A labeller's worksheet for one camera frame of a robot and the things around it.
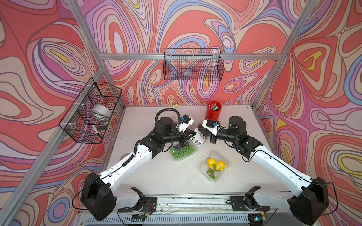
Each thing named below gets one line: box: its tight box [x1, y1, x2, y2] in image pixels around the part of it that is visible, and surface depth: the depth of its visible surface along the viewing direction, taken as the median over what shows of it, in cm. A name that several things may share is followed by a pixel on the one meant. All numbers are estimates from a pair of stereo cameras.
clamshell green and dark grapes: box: [170, 141, 198, 163], surface depth 90 cm
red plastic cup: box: [205, 100, 223, 122], surface depth 106 cm
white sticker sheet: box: [190, 127, 206, 147], surface depth 76 cm
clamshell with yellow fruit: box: [197, 150, 231, 184], surface depth 85 cm
